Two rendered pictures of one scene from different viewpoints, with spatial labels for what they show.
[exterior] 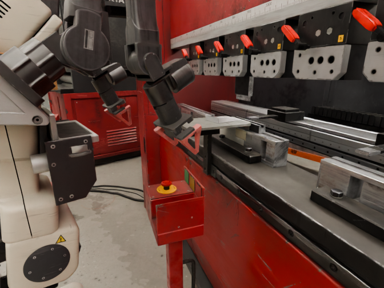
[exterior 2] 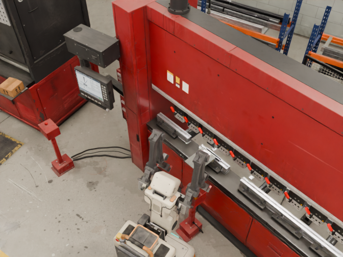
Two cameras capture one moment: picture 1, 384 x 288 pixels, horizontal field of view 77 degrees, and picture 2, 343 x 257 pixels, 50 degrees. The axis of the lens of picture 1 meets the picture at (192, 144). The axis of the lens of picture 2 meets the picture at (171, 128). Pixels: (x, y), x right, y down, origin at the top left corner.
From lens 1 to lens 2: 308 cm
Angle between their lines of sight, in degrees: 34
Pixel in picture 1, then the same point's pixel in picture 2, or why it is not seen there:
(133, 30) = (200, 181)
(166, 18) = (149, 74)
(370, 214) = (250, 196)
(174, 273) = (193, 210)
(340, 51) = (244, 164)
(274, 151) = (225, 171)
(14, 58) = (189, 203)
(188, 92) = (161, 103)
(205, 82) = not seen: hidden behind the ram
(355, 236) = (246, 202)
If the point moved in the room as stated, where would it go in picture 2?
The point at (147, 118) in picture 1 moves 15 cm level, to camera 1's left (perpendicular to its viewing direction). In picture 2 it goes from (141, 127) to (128, 130)
